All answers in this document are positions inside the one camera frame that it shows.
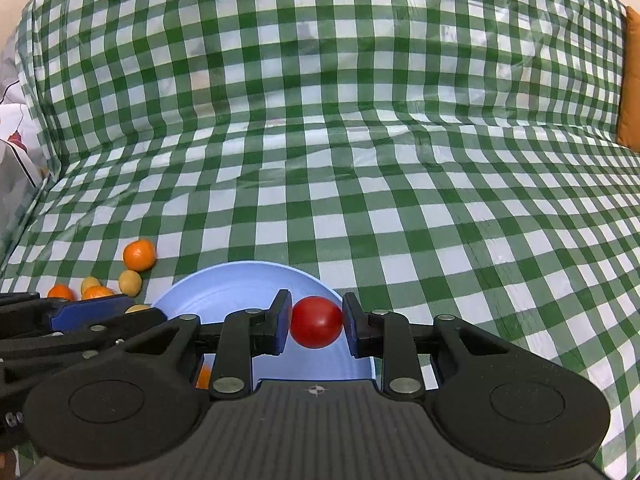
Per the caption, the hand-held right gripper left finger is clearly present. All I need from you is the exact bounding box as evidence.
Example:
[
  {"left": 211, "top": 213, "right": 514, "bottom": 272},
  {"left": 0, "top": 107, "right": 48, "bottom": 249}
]
[{"left": 120, "top": 289, "right": 293, "bottom": 401}]

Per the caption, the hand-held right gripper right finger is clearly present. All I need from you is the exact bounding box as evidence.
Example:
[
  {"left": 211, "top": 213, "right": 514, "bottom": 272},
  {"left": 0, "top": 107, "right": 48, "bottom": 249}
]
[{"left": 342, "top": 291, "right": 511, "bottom": 401}]

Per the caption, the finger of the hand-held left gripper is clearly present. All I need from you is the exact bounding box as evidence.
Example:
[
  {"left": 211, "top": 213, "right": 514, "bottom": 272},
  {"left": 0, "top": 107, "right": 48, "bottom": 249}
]
[
  {"left": 0, "top": 307, "right": 168, "bottom": 367},
  {"left": 0, "top": 291, "right": 132, "bottom": 338}
]

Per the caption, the red tomato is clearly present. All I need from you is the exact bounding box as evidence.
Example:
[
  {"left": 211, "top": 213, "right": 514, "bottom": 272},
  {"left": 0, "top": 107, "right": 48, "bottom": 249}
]
[{"left": 291, "top": 296, "right": 345, "bottom": 350}]

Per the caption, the light blue plate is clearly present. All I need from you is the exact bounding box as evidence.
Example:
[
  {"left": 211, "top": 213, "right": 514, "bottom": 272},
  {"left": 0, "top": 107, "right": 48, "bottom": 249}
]
[{"left": 151, "top": 261, "right": 377, "bottom": 391}]

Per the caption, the large orange mandarin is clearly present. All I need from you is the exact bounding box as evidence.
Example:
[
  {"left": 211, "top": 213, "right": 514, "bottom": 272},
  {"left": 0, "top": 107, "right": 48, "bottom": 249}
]
[{"left": 123, "top": 239, "right": 157, "bottom": 272}]

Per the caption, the green white checked tablecloth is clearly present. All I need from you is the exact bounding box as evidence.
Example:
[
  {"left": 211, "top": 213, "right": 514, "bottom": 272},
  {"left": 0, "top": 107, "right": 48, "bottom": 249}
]
[{"left": 0, "top": 0, "right": 633, "bottom": 480}]

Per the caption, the white printed cloth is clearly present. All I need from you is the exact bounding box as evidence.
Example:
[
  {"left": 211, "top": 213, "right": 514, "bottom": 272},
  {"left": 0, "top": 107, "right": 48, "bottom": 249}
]
[{"left": 0, "top": 25, "right": 51, "bottom": 256}]

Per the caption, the orange cushion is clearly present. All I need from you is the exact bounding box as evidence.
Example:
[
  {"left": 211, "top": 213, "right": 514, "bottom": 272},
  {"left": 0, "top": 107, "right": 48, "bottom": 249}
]
[{"left": 616, "top": 6, "right": 640, "bottom": 152}]

